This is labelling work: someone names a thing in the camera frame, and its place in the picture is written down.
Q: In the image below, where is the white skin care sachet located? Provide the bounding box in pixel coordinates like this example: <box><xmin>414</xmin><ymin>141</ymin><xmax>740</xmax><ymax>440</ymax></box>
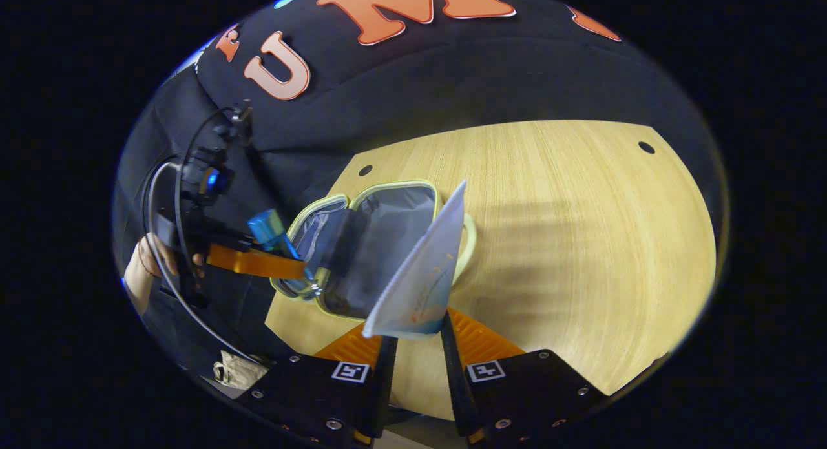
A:
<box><xmin>362</xmin><ymin>180</ymin><xmax>468</xmax><ymax>340</ymax></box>

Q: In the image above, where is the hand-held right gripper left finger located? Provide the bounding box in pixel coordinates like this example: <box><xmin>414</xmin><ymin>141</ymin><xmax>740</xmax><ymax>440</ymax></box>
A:
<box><xmin>234</xmin><ymin>323</ymin><xmax>399</xmax><ymax>448</ymax></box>

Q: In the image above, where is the blue skin care bottle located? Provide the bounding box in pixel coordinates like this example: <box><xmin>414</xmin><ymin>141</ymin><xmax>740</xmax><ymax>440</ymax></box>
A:
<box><xmin>247</xmin><ymin>208</ymin><xmax>324</xmax><ymax>301</ymax></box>

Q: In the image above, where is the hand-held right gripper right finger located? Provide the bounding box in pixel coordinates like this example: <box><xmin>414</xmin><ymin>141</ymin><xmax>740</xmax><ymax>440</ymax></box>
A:
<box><xmin>439</xmin><ymin>306</ymin><xmax>609</xmax><ymax>446</ymax></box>

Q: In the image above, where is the cream suitcase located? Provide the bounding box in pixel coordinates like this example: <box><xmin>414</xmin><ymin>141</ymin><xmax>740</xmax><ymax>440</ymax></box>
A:
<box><xmin>270</xmin><ymin>180</ymin><xmax>477</xmax><ymax>322</ymax></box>

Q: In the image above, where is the black cable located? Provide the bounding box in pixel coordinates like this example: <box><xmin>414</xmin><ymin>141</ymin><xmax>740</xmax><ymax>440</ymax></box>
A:
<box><xmin>145</xmin><ymin>107</ymin><xmax>266</xmax><ymax>366</ymax></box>

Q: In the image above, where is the black backdrop cloth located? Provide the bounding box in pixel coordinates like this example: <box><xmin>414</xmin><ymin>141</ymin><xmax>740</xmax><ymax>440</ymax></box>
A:
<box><xmin>113</xmin><ymin>0</ymin><xmax>728</xmax><ymax>372</ymax></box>

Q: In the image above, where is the beige cloth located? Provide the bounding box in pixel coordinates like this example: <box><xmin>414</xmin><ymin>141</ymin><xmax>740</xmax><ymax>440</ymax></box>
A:
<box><xmin>213</xmin><ymin>350</ymin><xmax>270</xmax><ymax>390</ymax></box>

